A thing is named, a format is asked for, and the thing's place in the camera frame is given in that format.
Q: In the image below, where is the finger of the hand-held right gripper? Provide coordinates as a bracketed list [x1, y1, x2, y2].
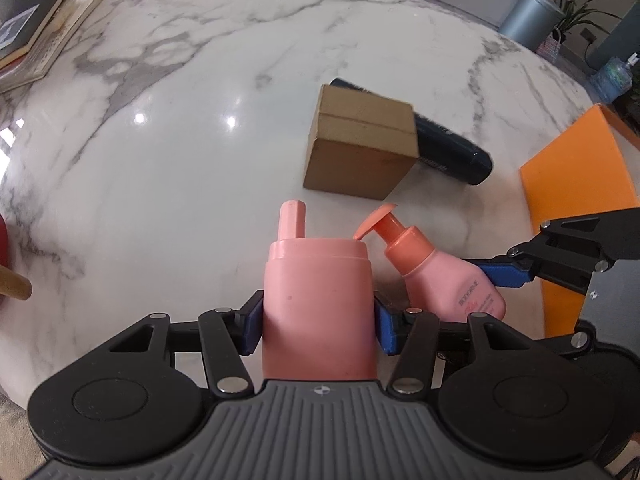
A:
[537, 327, 602, 362]
[470, 209, 640, 295]

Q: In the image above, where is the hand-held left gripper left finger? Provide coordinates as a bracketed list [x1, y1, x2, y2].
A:
[106, 290, 265, 395]

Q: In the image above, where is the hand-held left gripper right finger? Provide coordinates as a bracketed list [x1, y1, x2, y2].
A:
[374, 291, 538, 397]

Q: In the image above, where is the pink pump bottle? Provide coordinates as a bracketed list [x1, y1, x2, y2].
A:
[353, 203, 507, 323]

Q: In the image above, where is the pink bottle with spout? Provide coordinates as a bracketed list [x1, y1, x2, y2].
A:
[262, 200, 377, 381]

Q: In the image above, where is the black cylindrical bottle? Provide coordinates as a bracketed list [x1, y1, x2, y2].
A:
[330, 77, 494, 186]

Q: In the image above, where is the small brown cardboard box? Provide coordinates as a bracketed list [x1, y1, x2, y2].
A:
[303, 84, 418, 202]

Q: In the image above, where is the blue water jug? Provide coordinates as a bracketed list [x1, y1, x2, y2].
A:
[591, 54, 640, 102]

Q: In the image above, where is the pale gift bag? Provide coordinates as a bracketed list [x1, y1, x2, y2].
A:
[536, 27, 564, 59]

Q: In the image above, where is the grey trash can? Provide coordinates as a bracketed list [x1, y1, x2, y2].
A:
[498, 0, 566, 50]

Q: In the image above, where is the person's white clothing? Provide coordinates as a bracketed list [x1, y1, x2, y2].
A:
[0, 390, 42, 480]

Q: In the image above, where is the tall green potted plant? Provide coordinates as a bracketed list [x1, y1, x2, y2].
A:
[550, 0, 625, 42]

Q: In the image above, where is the stack of books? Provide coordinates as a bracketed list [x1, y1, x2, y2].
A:
[0, 0, 109, 95]

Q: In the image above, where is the dark covered book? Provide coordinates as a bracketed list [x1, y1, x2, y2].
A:
[0, 0, 78, 69]

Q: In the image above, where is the wooden handle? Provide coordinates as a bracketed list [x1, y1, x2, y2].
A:
[0, 212, 34, 302]

